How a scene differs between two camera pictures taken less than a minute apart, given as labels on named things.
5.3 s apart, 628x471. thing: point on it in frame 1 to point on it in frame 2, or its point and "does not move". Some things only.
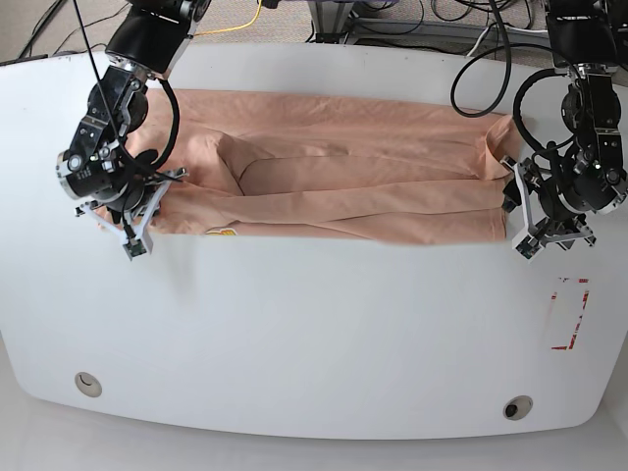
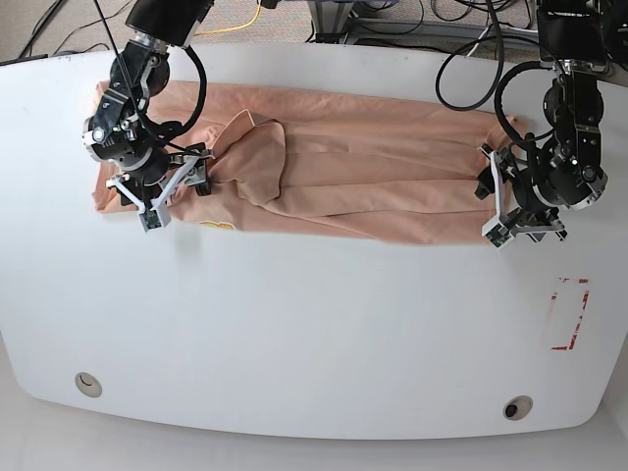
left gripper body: [95, 172] to [126, 145]
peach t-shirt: [277, 167] does not move
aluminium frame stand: [331, 18] does not move
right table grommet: [517, 407] does not move
